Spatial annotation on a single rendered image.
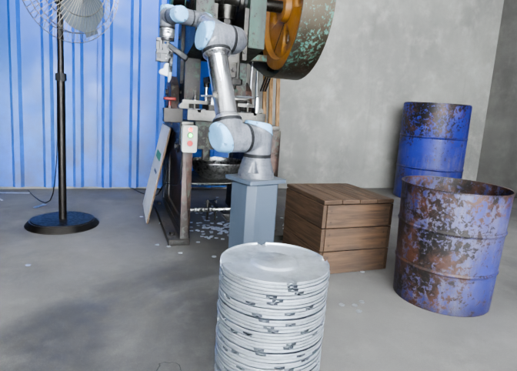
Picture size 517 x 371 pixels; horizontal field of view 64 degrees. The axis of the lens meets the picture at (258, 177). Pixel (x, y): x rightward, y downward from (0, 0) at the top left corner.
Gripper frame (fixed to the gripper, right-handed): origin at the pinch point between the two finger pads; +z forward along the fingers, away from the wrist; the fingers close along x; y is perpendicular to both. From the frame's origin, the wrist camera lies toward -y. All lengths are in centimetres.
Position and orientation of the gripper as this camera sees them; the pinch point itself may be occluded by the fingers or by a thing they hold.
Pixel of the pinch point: (169, 79)
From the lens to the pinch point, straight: 218.1
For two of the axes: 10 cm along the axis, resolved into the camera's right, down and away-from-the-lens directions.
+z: -0.7, 9.8, 1.7
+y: -9.4, -0.1, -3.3
